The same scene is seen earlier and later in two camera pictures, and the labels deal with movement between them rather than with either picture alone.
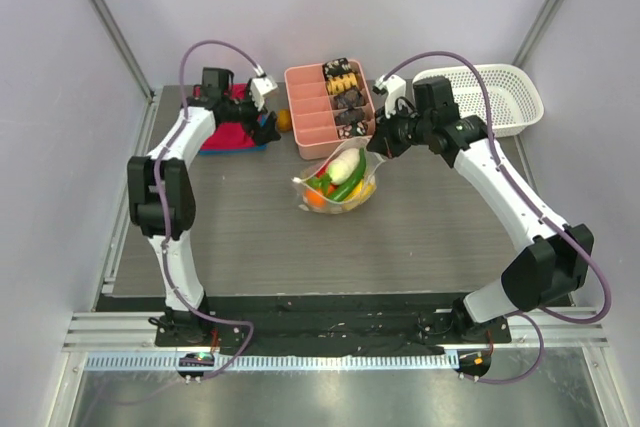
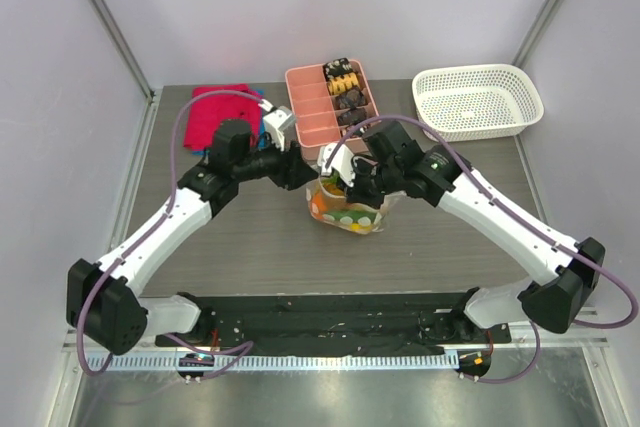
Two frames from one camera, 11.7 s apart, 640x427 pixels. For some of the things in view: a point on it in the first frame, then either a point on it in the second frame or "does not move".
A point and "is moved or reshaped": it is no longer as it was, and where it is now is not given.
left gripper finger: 268,132 to 299,172
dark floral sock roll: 350,117 does not move
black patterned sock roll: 335,68 does not move
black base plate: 325,323 does not move
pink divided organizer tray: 313,112 does not move
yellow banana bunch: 360,194 is moved or reshaped
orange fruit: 315,198 is moved or reshaped
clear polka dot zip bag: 343,180 is moved or reshaped
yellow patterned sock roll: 341,83 does not move
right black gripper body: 382,137 to 361,186
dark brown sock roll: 349,99 does not move
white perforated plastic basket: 513,102 does not move
